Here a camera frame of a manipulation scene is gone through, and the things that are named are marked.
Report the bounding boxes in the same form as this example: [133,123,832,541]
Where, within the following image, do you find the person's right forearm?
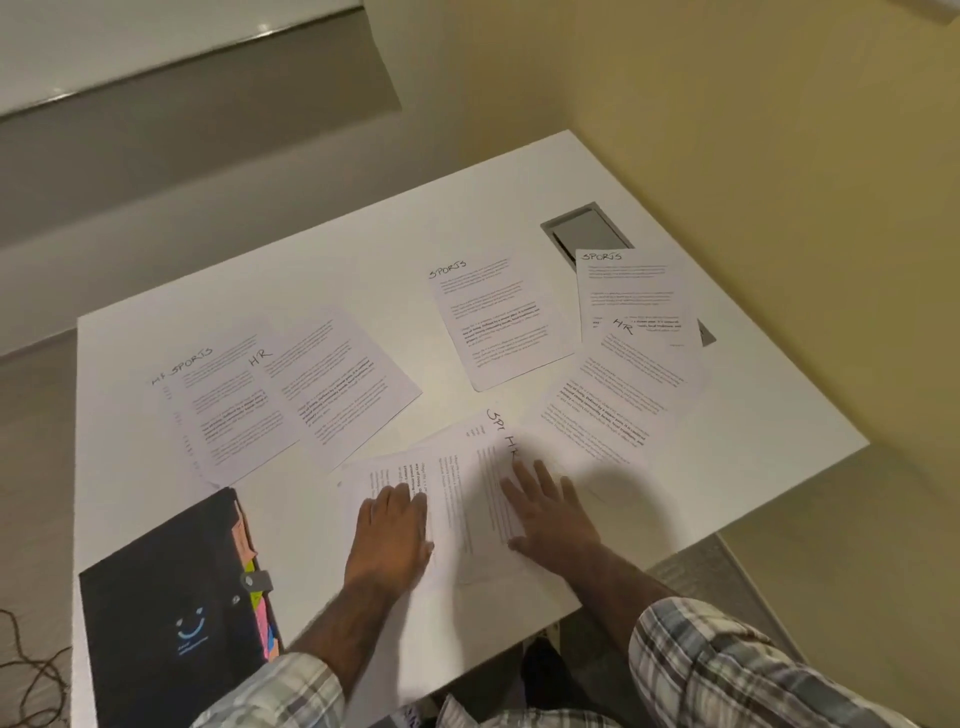
[554,543,680,654]

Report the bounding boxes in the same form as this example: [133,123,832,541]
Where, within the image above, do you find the grey table cable hatch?
[539,200,718,348]

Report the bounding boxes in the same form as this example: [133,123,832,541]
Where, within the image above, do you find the pile of white printed papers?
[149,243,710,586]

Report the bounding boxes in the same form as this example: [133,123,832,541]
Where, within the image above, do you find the person's left hand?
[343,483,436,598]

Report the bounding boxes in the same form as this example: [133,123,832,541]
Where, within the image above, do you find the black floor cable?
[0,607,73,728]

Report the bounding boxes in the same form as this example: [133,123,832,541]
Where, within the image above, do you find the blue jeans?
[517,637,624,728]

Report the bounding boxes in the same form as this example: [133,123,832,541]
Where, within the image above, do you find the plaid shirt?
[191,596,920,728]

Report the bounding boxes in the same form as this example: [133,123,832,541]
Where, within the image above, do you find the person's right hand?
[498,458,605,579]

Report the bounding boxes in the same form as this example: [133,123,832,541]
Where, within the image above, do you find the white wall board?
[0,0,365,118]

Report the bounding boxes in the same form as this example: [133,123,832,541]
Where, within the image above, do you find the person's left forearm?
[288,577,406,699]

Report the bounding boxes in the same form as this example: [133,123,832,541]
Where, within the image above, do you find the black expanding folder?
[78,487,286,728]

